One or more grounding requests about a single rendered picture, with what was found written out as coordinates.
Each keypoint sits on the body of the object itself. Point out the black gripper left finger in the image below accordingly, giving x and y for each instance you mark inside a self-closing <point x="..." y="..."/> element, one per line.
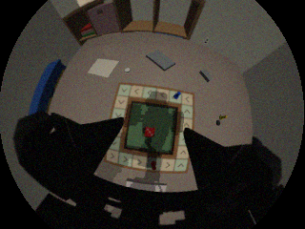
<point x="92" y="140"/>

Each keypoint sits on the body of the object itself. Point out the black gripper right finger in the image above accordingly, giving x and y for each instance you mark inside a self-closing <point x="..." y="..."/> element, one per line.
<point x="208" y="158"/>

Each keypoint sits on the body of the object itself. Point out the blue pawn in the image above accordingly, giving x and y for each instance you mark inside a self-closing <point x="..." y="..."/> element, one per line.
<point x="177" y="95"/>

